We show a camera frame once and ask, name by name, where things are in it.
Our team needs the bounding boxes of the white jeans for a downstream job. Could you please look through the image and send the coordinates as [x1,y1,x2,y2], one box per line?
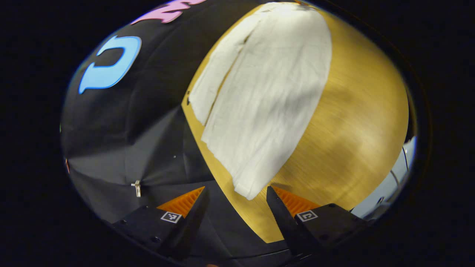
[189,2,333,201]

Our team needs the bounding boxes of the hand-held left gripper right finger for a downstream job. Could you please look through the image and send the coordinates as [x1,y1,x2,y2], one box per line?
[266,186,367,257]

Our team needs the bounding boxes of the black backdrop cloth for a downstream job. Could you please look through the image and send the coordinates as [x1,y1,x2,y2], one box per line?
[60,0,294,266]

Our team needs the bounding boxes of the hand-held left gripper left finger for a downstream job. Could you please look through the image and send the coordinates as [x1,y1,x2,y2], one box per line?
[111,187,210,261]

